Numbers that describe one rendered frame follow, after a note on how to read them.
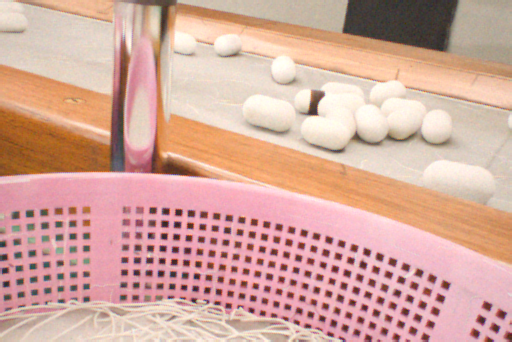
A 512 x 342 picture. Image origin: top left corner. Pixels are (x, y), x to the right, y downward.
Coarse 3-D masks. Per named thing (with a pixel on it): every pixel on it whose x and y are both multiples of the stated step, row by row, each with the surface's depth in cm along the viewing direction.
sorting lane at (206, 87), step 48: (0, 0) 79; (0, 48) 52; (48, 48) 54; (96, 48) 57; (192, 96) 44; (240, 96) 46; (288, 96) 47; (432, 96) 53; (288, 144) 36; (384, 144) 38; (432, 144) 39; (480, 144) 41
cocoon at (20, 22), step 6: (0, 12) 58; (0, 18) 58; (6, 18) 58; (12, 18) 58; (18, 18) 59; (24, 18) 59; (0, 24) 58; (6, 24) 58; (12, 24) 58; (18, 24) 59; (24, 24) 59; (0, 30) 59; (6, 30) 59; (12, 30) 59; (18, 30) 59; (24, 30) 60
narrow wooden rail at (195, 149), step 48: (0, 96) 30; (48, 96) 31; (96, 96) 32; (0, 144) 31; (48, 144) 29; (96, 144) 27; (192, 144) 27; (240, 144) 27; (336, 192) 23; (384, 192) 24; (432, 192) 25; (288, 240) 23; (480, 240) 21; (384, 288) 21
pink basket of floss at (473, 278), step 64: (0, 192) 20; (64, 192) 21; (128, 192) 21; (192, 192) 22; (256, 192) 21; (64, 256) 21; (128, 256) 21; (192, 256) 22; (256, 256) 22; (320, 256) 21; (384, 256) 20; (448, 256) 19; (384, 320) 20; (448, 320) 19
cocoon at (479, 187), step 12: (432, 168) 30; (444, 168) 30; (456, 168) 30; (468, 168) 30; (480, 168) 30; (432, 180) 30; (444, 180) 29; (456, 180) 29; (468, 180) 29; (480, 180) 29; (492, 180) 29; (444, 192) 30; (456, 192) 29; (468, 192) 29; (480, 192) 29; (492, 192) 29
